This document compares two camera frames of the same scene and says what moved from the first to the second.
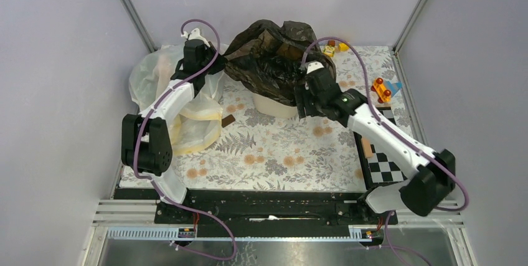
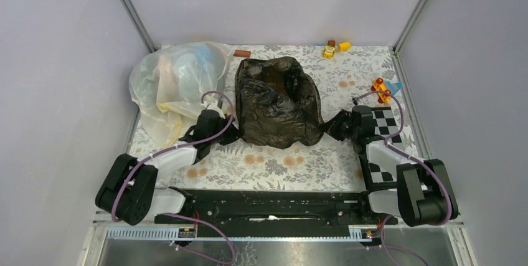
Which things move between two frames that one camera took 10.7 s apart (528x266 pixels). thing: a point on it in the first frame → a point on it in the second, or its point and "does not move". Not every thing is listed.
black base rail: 264,208 does not move
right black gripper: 301,93 → 334,123
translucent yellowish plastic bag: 196,123 does not move
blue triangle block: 395,87 does not move
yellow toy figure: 329,50 does not move
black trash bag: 267,56 → 279,106
